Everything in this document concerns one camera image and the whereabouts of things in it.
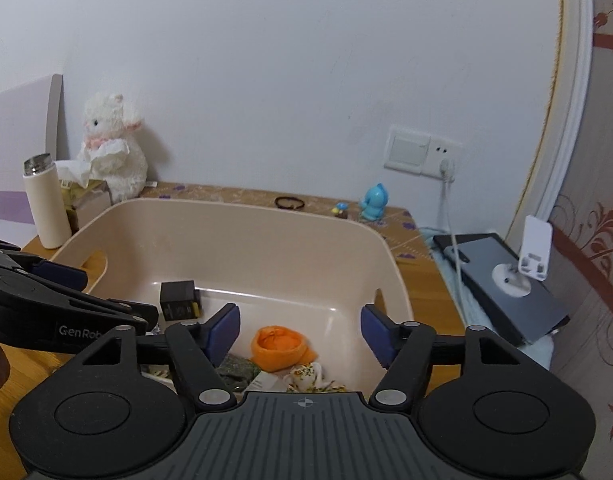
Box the black cartoon blind box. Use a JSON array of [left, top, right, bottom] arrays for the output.
[[159, 280, 201, 322]]

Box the white slim carton box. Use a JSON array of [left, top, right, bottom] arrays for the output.
[[244, 372, 287, 392]]

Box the cream thermos bottle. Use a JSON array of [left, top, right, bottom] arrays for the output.
[[23, 153, 72, 249]]

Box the orange fabric item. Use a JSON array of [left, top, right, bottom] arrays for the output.
[[250, 325, 317, 373]]

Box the white floral fabric item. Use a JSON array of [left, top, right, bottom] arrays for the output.
[[284, 362, 347, 393]]

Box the tissue box with tissue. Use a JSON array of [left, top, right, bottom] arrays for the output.
[[57, 139, 128, 233]]

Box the beige plastic storage basket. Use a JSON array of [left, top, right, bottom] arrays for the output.
[[54, 198, 413, 394]]

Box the white lilac board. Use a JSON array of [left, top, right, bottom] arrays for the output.
[[0, 74, 62, 247]]

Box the small blue-hat figurine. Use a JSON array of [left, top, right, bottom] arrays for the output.
[[331, 202, 349, 219]]

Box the blue cartoon figurine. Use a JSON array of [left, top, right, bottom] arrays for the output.
[[360, 183, 389, 221]]

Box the white phone stand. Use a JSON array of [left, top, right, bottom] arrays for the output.
[[492, 216, 553, 298]]

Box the white plush lamb toy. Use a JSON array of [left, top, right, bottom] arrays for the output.
[[78, 92, 148, 204]]

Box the white power plug cable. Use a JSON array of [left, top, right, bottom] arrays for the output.
[[438, 157, 471, 323]]

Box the white wall switch socket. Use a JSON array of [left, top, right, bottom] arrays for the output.
[[384, 125, 464, 181]]

